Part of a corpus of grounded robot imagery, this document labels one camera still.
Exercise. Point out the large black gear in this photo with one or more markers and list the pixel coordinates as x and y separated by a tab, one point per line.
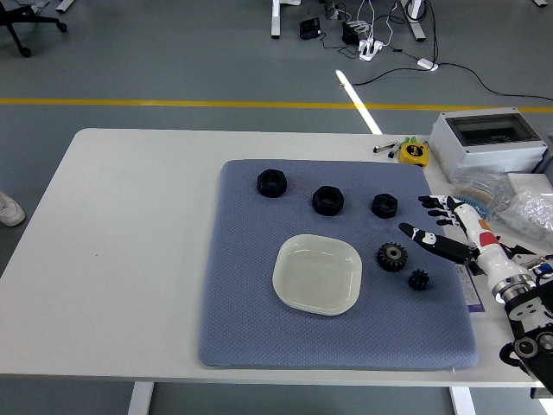
392	257

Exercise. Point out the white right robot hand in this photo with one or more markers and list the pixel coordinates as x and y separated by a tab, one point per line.
484	242

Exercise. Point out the bubble wrap bag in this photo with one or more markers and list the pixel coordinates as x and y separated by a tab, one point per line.
531	212

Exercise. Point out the white square dish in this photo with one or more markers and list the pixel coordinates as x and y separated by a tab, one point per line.
315	276

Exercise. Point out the grey electrical enclosure box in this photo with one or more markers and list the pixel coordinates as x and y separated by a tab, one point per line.
484	155

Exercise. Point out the person's white shoe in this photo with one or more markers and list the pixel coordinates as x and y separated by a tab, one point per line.
9	208

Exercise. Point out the green-tipped tool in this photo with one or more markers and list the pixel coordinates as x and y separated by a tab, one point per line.
409	140

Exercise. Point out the black power adapter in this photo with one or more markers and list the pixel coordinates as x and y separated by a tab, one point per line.
309	28

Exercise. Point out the clear bag of resistor strips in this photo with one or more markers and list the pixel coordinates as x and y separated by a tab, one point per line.
488	194

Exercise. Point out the large black hex nut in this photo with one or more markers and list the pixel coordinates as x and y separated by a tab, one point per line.
264	188
320	206

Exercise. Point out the white desk leg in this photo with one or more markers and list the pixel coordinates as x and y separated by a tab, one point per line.
415	21
276	19

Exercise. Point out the small black gear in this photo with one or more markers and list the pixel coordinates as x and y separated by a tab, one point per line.
418	280

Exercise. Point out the blue-grey quilted mat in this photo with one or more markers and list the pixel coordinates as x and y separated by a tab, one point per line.
242	268

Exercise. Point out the purple printed label card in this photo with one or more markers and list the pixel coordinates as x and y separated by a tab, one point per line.
473	294

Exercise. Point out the small black tool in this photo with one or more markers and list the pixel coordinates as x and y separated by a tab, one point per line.
393	152

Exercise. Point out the white table leg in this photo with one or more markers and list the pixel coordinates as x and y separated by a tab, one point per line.
462	402
140	400

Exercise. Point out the small black hex nut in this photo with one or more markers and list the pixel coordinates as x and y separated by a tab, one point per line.
379	212

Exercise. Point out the black charger block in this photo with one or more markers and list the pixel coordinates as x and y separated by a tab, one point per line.
350	33

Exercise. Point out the flat white box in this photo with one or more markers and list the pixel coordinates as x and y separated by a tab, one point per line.
529	180

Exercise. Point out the black office chair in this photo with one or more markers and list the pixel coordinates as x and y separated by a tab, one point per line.
17	19

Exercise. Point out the white power strip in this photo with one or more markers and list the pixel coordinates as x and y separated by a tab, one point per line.
369	48

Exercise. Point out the small white adapter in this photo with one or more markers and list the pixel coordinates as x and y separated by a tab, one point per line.
427	64

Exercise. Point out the yellow tape measure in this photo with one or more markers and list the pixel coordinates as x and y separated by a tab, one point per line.
414	153

